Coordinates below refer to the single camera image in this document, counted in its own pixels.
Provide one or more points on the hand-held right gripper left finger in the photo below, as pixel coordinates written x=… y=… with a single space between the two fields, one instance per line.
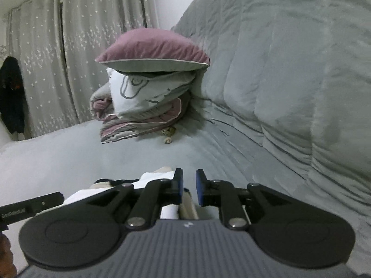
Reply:
x=181 y=186

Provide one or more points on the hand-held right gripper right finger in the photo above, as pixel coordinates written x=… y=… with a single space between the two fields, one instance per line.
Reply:
x=198 y=186

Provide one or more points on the white garment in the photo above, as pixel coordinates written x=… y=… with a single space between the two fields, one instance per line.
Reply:
x=84 y=195

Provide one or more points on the person's left forearm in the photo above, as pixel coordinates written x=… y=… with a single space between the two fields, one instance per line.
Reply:
x=3 y=252

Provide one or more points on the small beige object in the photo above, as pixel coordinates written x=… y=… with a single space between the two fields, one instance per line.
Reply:
x=167 y=134

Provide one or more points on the folded pink white quilt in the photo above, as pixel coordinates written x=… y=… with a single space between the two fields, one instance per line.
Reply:
x=136 y=98

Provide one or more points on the dark hanging garment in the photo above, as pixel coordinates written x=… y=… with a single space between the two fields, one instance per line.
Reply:
x=11 y=98

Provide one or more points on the pink grey pillow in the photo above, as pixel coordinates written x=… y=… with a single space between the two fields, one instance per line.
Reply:
x=150 y=46

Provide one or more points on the grey padded headboard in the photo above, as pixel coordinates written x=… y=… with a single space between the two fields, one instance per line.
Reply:
x=289 y=63

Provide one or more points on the grey dotted curtain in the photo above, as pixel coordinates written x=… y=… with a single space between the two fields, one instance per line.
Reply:
x=87 y=49

